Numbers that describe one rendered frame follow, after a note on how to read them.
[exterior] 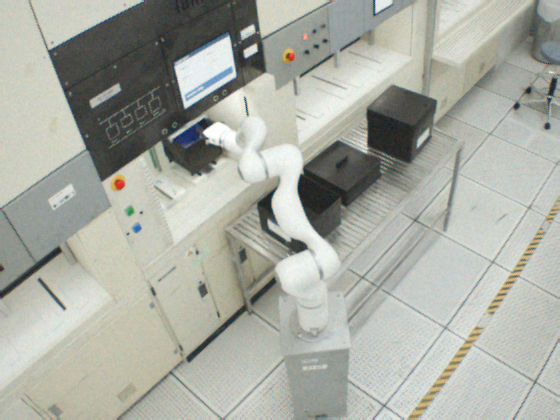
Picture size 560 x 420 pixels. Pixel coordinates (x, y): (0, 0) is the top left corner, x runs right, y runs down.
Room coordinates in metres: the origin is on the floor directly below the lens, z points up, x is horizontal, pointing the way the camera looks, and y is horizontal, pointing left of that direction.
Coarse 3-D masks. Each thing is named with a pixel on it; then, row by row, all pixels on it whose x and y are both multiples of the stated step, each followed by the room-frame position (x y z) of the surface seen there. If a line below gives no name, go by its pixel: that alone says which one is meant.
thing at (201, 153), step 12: (204, 120) 2.12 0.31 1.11; (180, 132) 2.01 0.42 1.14; (168, 144) 2.02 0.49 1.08; (192, 144) 1.94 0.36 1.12; (204, 144) 1.98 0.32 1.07; (168, 156) 2.04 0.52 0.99; (180, 156) 1.95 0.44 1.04; (192, 156) 1.93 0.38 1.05; (204, 156) 1.98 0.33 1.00; (216, 156) 2.03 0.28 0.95; (192, 168) 1.92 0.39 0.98
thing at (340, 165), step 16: (336, 144) 2.11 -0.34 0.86; (320, 160) 1.99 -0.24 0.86; (336, 160) 1.98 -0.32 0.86; (352, 160) 1.96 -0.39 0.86; (368, 160) 1.95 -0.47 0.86; (320, 176) 1.88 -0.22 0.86; (336, 176) 1.86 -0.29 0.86; (352, 176) 1.85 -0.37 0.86; (368, 176) 1.86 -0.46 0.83; (336, 192) 1.79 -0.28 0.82; (352, 192) 1.78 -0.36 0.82
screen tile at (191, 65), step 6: (192, 60) 1.76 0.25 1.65; (180, 66) 1.72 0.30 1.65; (186, 66) 1.74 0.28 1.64; (192, 66) 1.76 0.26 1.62; (198, 66) 1.78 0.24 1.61; (204, 66) 1.79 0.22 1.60; (180, 72) 1.72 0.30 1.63; (186, 72) 1.74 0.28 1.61; (198, 72) 1.77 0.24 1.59; (204, 72) 1.79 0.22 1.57; (180, 78) 1.71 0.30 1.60; (192, 78) 1.75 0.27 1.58; (198, 78) 1.77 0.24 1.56; (204, 78) 1.79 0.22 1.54; (186, 84) 1.73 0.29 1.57; (192, 84) 1.75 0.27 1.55
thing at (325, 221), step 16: (304, 176) 1.81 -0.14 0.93; (272, 192) 1.74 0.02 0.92; (304, 192) 1.82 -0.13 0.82; (320, 192) 1.74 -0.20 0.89; (272, 208) 1.73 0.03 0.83; (304, 208) 1.76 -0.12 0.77; (320, 208) 1.74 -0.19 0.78; (336, 208) 1.62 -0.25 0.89; (272, 224) 1.60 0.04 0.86; (320, 224) 1.55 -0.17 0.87; (336, 224) 1.62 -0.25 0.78; (288, 240) 1.53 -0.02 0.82
